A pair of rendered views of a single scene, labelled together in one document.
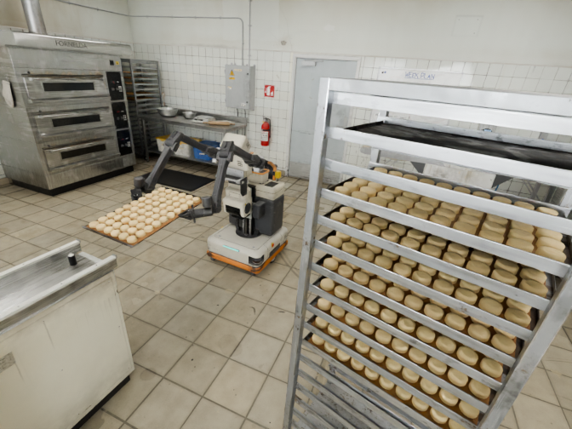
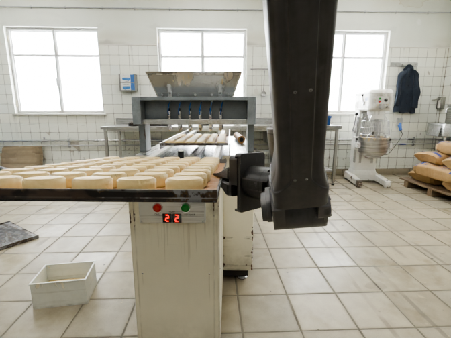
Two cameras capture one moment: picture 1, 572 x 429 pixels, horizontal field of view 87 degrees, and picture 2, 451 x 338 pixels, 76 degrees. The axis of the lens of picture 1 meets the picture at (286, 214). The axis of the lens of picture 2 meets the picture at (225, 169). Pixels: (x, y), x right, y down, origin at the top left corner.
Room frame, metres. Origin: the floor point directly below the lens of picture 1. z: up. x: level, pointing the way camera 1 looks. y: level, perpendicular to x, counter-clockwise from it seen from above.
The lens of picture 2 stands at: (2.33, 0.80, 1.10)
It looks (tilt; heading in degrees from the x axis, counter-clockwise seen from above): 11 degrees down; 157
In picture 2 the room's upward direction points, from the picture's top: straight up
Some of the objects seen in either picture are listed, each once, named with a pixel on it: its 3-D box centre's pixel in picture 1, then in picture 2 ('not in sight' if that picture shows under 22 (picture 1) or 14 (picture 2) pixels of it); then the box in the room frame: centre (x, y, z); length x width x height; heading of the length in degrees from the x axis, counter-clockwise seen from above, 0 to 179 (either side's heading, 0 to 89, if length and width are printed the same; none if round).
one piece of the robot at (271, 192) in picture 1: (254, 201); not in sight; (2.83, 0.33, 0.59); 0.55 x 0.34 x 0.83; 66
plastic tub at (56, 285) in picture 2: not in sight; (66, 283); (0.51, 0.53, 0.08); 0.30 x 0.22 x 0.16; 77
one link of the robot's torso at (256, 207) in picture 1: (245, 209); not in sight; (2.57, 0.38, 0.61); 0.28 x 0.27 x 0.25; 66
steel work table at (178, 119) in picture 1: (193, 140); not in sight; (5.73, 1.86, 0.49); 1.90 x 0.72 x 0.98; 70
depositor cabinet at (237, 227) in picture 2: not in sight; (205, 192); (0.10, 1.55, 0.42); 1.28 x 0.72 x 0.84; 156
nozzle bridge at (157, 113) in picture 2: not in sight; (196, 125); (0.53, 1.36, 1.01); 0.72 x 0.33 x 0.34; 66
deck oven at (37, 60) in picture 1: (68, 114); not in sight; (4.61, 3.37, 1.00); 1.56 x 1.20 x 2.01; 160
